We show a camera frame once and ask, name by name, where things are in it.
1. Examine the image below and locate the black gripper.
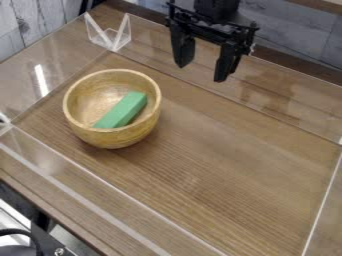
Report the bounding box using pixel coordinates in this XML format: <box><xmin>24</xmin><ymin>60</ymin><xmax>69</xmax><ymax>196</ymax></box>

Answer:
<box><xmin>167</xmin><ymin>0</ymin><xmax>259</xmax><ymax>82</ymax></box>

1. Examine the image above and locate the wooden bowl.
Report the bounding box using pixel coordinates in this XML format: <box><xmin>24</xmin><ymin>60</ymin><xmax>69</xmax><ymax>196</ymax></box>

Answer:
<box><xmin>63</xmin><ymin>69</ymin><xmax>162</xmax><ymax>149</ymax></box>

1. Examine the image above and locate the clear acrylic corner bracket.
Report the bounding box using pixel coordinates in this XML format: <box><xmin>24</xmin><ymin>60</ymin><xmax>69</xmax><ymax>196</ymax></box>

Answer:
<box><xmin>84</xmin><ymin>12</ymin><xmax>131</xmax><ymax>52</ymax></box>

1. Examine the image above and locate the black metal bracket with bolt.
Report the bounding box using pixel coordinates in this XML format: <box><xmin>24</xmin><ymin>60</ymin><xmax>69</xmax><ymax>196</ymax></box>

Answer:
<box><xmin>31</xmin><ymin>224</ymin><xmax>68</xmax><ymax>256</ymax></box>

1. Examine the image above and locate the green rectangular block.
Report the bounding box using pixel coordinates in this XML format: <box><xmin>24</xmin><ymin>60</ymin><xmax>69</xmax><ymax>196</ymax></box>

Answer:
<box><xmin>93</xmin><ymin>91</ymin><xmax>147</xmax><ymax>129</ymax></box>

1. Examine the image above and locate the black cable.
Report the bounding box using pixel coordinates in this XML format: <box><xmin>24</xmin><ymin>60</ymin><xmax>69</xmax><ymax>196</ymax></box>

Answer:
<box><xmin>0</xmin><ymin>228</ymin><xmax>44</xmax><ymax>256</ymax></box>

